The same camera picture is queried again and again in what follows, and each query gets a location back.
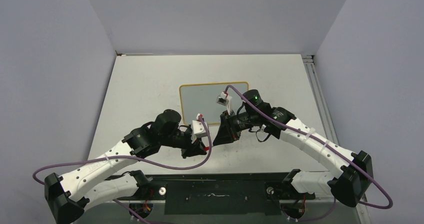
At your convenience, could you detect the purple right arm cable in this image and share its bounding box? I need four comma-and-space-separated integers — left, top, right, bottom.
224, 85, 394, 223

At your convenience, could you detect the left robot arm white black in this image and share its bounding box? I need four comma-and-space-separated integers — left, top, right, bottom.
43, 109, 212, 224

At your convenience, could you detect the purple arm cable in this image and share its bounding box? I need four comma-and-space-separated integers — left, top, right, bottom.
32, 115, 214, 224
224, 85, 394, 223

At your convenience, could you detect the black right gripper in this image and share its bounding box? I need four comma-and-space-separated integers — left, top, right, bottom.
213, 110, 259, 146

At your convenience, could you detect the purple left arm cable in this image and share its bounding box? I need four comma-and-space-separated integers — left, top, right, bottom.
32, 115, 214, 224

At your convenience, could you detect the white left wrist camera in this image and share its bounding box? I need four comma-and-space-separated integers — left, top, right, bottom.
191, 120, 209, 139

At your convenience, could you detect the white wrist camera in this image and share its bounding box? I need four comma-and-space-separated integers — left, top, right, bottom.
191, 120, 209, 139
216, 91, 234, 115

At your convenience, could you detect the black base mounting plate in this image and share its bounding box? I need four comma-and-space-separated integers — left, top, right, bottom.
122, 172, 326, 216

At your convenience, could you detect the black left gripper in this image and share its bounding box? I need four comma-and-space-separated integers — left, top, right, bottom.
159, 129, 207, 159

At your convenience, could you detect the aluminium rail right side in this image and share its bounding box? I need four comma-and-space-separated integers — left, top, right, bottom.
301, 55, 339, 145

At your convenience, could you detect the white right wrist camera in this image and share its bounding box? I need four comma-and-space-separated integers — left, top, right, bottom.
216, 91, 234, 115

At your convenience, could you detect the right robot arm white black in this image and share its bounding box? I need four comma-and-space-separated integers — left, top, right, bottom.
213, 89, 374, 207

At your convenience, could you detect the yellow framed whiteboard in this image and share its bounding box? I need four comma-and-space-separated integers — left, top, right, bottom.
179, 81, 249, 125

